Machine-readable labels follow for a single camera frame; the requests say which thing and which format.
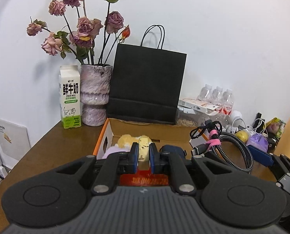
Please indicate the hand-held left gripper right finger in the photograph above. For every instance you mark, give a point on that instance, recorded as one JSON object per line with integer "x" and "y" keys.
{"x": 152, "y": 158}

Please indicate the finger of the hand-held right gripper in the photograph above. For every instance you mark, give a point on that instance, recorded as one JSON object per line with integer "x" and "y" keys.
{"x": 259, "y": 154}

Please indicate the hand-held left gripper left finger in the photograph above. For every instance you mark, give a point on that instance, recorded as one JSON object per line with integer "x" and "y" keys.
{"x": 134, "y": 156}

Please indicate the beige mahjong tile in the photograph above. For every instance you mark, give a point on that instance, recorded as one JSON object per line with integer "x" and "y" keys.
{"x": 144, "y": 151}

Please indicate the yellow and white plush toy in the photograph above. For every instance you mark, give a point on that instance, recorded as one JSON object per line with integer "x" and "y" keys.
{"x": 126, "y": 141}

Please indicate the purple fluffy headband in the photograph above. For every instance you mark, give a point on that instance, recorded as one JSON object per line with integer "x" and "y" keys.
{"x": 114, "y": 150}

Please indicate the navy zip case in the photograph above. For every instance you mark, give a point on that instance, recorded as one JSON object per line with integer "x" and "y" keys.
{"x": 171, "y": 149}

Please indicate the red cardboard box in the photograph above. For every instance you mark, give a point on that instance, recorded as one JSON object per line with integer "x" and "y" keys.
{"x": 140, "y": 128}

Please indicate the green apple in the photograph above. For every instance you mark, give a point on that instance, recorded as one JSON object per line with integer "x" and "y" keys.
{"x": 242, "y": 136}

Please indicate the colourful snack packet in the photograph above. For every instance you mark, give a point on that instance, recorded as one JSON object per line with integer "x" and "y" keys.
{"x": 276, "y": 126}

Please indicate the black plug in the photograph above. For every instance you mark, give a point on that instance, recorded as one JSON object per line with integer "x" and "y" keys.
{"x": 258, "y": 119}

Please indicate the clear plastic container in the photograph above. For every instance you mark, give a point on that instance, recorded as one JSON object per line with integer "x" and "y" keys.
{"x": 186, "y": 120}

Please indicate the white and orange carton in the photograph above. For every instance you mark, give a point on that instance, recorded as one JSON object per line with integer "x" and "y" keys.
{"x": 196, "y": 103}

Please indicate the black paper bag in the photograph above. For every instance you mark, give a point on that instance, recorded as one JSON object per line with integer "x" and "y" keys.
{"x": 145, "y": 85}

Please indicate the purple textured vase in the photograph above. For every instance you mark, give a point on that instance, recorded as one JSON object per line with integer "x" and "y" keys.
{"x": 96, "y": 92}

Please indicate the green and white milk carton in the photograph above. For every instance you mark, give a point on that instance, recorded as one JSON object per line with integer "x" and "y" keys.
{"x": 70, "y": 97}

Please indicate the dried pink roses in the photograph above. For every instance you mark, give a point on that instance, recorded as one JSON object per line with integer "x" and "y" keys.
{"x": 86, "y": 29}

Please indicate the white wall panel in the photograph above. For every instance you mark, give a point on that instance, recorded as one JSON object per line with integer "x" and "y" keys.
{"x": 11, "y": 136}

